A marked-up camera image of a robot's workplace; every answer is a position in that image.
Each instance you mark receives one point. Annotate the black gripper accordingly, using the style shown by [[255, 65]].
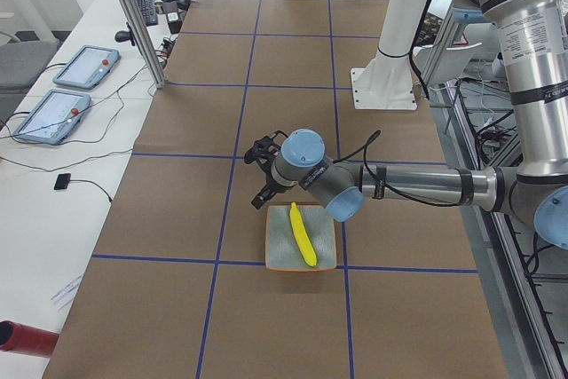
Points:
[[272, 184]]

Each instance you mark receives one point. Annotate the yellow banana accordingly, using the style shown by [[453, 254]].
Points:
[[302, 239]]

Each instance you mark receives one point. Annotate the grey square plate orange rim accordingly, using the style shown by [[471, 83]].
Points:
[[281, 251]]

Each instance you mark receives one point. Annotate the small black box device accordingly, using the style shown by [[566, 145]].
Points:
[[62, 181]]

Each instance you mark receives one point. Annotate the blue teach pendant tablet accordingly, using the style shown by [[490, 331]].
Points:
[[87, 68]]

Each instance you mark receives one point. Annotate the black keyboard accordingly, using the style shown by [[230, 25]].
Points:
[[148, 12]]

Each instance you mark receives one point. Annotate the red cylinder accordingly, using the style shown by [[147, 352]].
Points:
[[27, 340]]

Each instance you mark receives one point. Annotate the aluminium frame post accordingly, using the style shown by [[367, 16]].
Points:
[[143, 41]]

